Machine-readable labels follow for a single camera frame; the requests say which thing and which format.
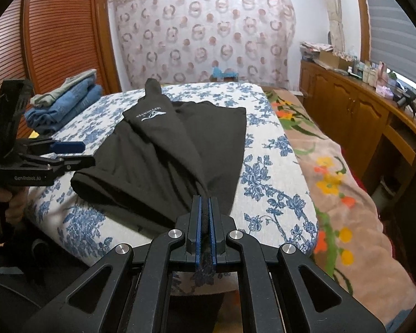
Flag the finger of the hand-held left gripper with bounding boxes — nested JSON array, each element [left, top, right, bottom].
[[22, 155, 96, 177], [19, 139, 85, 155]]

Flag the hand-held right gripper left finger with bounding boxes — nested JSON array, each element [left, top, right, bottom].
[[21, 196, 203, 333]]

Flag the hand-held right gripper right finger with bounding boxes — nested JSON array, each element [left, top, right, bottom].
[[208, 197, 385, 333]]

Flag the black pants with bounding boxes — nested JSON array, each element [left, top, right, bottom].
[[71, 78, 247, 236]]

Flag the person's left hand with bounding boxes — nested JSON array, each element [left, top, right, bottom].
[[0, 185, 30, 223]]

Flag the folded blue jeans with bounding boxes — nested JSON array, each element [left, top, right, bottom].
[[24, 78, 103, 134]]

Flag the brown louvered wardrobe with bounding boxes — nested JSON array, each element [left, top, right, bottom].
[[0, 0, 122, 150]]

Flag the white blue floral bed sheet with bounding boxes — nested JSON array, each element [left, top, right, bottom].
[[24, 82, 320, 294]]

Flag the peach flowered blanket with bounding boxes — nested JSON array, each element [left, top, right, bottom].
[[262, 88, 416, 320]]

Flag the blue toy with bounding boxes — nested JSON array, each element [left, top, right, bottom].
[[211, 66, 238, 81]]

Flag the circle patterned curtain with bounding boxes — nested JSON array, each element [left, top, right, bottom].
[[109, 0, 296, 85]]

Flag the wooden sideboard cabinet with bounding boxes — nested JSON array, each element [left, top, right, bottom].
[[300, 59, 416, 195]]

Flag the patterned fabric box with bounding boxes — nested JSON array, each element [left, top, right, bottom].
[[300, 41, 334, 60]]

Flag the pale bottles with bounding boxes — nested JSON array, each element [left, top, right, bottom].
[[361, 60, 379, 84]]

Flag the pink container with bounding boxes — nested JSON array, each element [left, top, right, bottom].
[[376, 61, 396, 97]]

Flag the black hair dryer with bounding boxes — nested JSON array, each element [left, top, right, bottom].
[[396, 89, 416, 107]]

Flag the white lace curtain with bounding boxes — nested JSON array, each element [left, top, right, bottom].
[[317, 0, 348, 53]]

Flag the grey window blind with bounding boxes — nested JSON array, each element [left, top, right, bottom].
[[362, 0, 416, 89]]

